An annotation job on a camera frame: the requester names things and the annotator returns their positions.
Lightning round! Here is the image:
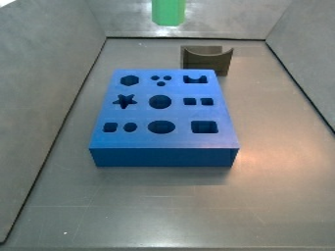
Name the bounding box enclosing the blue shape sorter block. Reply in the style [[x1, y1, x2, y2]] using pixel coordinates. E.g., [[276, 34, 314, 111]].
[[90, 69, 239, 167]]

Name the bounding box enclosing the dark curved cradle block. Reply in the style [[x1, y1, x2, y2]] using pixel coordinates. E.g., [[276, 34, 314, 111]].
[[180, 45, 235, 76]]

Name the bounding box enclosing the green hexagon prism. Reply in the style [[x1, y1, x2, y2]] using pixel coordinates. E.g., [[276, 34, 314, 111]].
[[152, 0, 186, 26]]

